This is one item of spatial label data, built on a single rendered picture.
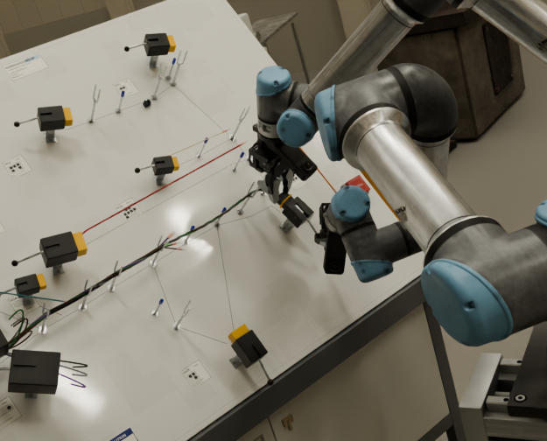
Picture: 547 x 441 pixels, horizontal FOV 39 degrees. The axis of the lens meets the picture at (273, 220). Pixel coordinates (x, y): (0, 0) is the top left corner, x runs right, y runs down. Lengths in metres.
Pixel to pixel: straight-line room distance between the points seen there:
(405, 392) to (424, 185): 1.16
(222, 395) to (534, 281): 0.96
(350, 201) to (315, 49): 7.76
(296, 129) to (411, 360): 0.86
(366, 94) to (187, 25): 1.06
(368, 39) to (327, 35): 7.70
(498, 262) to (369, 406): 1.18
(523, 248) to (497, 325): 0.10
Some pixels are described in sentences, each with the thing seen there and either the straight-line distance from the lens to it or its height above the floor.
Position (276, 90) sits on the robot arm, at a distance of 1.67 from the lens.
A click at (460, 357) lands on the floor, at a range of 3.27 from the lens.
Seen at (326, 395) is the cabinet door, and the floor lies 0.72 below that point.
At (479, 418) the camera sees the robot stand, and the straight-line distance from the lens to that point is 1.17.
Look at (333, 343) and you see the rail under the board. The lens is 1.88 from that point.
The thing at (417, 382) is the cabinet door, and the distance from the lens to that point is 2.19.
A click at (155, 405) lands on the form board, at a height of 0.95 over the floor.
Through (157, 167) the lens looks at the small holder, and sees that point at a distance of 1.86.
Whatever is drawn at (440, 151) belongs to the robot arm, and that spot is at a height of 1.36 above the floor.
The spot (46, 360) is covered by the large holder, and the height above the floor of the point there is 1.17.
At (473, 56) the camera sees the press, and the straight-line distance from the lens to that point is 5.55.
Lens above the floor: 1.82
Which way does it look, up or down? 21 degrees down
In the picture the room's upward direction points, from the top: 17 degrees counter-clockwise
